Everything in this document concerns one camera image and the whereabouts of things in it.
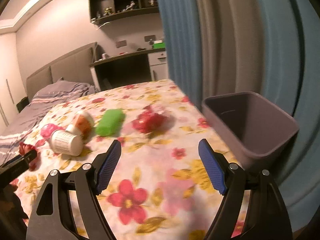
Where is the green foam net sleeve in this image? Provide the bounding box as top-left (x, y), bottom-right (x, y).
top-left (95, 109), bottom-right (125, 137)

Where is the floral bed sheet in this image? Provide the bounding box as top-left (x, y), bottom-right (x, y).
top-left (10, 78), bottom-right (251, 240)

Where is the green grid paper cup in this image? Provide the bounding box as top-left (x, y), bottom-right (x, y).
top-left (49, 130), bottom-right (84, 157)

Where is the blue and grey curtain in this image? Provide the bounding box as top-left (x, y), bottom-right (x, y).
top-left (157, 0), bottom-right (319, 232)

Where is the red white snack wrapper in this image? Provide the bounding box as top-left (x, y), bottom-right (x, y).
top-left (132, 105), bottom-right (169, 134)

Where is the white wardrobe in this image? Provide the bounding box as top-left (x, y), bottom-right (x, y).
top-left (0, 33), bottom-right (26, 132)

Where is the purple plastic trash bin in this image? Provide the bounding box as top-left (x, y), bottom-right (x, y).
top-left (202, 92), bottom-right (299, 172)

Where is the green box on desk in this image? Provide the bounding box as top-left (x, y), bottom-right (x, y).
top-left (152, 40), bottom-right (165, 49)

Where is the grey upholstered headboard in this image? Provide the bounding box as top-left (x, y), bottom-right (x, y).
top-left (26, 42), bottom-right (101, 100)

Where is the dark desk with drawers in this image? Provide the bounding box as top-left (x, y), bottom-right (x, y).
top-left (90, 48), bottom-right (169, 90)

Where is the dark wall shelf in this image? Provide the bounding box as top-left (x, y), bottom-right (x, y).
top-left (89, 0), bottom-right (159, 26)

